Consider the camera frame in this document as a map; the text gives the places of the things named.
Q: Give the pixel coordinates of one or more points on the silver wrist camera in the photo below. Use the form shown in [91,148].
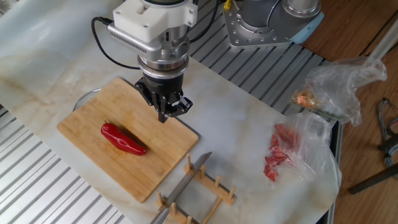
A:
[133,43]

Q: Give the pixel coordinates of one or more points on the silver UR5 robot arm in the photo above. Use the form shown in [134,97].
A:
[171,67]

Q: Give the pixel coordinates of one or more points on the wooden peg rack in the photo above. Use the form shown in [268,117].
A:
[214,188]

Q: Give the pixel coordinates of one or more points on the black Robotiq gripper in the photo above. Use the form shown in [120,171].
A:
[163,85]

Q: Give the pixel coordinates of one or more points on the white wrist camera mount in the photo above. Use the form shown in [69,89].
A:
[146,18]

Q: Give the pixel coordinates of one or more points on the aluminium profile beam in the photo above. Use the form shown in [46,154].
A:
[384,43]

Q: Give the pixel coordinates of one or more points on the steel kitchen knife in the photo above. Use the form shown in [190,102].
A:
[183,183]

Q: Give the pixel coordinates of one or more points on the dark metal bar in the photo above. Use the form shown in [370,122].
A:
[373,180]

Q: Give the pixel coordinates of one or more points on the clear bag with orange scraps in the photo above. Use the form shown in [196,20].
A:
[339,87]

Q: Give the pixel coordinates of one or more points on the red chili pepper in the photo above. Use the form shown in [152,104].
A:
[122,141]

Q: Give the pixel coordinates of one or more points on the yellow plug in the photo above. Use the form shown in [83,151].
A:
[227,4]

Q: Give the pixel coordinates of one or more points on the clear bag with chili pieces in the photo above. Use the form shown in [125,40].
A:
[304,146]

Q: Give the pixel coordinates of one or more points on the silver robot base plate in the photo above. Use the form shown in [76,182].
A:
[248,34]

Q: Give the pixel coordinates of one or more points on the marble pattern table mat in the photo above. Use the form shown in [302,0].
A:
[233,118]

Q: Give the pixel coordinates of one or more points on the bamboo cutting board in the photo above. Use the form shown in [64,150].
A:
[124,168]

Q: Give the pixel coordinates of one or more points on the clear glass bowl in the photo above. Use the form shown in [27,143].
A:
[82,99]

